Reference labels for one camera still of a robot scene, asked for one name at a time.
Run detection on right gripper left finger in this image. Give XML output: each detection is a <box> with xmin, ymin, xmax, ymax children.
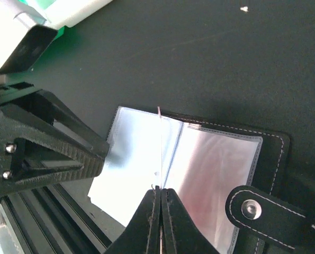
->
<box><xmin>106</xmin><ymin>188</ymin><xmax>160</xmax><ymax>254</ymax></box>

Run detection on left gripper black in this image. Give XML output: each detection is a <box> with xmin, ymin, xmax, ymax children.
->
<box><xmin>0</xmin><ymin>82</ymin><xmax>110</xmax><ymax>198</ymax></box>

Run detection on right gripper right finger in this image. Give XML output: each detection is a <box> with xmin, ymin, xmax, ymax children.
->
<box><xmin>161</xmin><ymin>188</ymin><xmax>218</xmax><ymax>254</ymax></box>

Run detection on red circle white card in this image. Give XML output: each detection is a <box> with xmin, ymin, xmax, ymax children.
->
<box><xmin>157</xmin><ymin>106</ymin><xmax>163</xmax><ymax>189</ymax></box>

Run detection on green plastic bin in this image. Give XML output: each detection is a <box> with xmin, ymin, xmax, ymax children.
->
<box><xmin>19</xmin><ymin>0</ymin><xmax>67</xmax><ymax>40</ymax></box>

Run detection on white translucent bin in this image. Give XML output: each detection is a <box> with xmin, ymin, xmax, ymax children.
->
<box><xmin>44</xmin><ymin>0</ymin><xmax>112</xmax><ymax>30</ymax></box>

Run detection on black aluminium rail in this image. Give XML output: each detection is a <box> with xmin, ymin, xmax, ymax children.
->
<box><xmin>1</xmin><ymin>184</ymin><xmax>112</xmax><ymax>253</ymax></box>

